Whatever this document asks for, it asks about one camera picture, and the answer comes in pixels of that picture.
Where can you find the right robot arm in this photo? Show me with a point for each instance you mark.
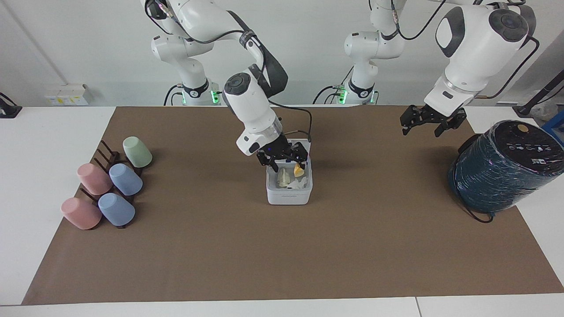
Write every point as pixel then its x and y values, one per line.
pixel 251 103

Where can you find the black stand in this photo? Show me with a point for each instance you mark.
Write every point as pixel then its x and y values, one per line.
pixel 539 94
pixel 8 110

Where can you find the blue box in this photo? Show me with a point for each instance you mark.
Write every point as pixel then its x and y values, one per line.
pixel 556 127

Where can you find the white plastic box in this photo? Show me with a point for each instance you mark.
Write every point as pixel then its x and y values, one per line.
pixel 288 196

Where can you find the white wall socket box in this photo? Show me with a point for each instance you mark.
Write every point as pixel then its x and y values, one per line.
pixel 66 94

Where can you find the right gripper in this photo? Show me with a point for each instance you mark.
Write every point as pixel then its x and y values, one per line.
pixel 276 152

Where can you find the pink cup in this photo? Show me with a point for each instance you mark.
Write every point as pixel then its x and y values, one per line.
pixel 94 178
pixel 81 214

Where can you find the dark brown cup rack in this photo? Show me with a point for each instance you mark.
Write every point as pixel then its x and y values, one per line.
pixel 110 155

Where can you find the blue cup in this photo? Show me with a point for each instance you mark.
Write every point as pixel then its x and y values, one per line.
pixel 116 210
pixel 126 179

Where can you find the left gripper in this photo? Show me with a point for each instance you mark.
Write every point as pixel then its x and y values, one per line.
pixel 436 118

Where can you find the white crumpled tissue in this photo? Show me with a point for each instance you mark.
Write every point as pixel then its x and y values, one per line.
pixel 297 184

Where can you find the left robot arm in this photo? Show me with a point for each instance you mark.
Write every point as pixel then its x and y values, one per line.
pixel 471 53

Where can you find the green cup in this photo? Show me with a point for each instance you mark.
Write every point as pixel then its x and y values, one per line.
pixel 137 152

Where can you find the beige crumpled paper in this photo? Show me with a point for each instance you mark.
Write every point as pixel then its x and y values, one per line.
pixel 283 177

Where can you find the dark blue wrapped appliance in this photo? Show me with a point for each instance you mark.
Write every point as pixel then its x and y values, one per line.
pixel 506 171

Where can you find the yellow trash piece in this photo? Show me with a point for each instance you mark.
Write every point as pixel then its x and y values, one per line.
pixel 299 171

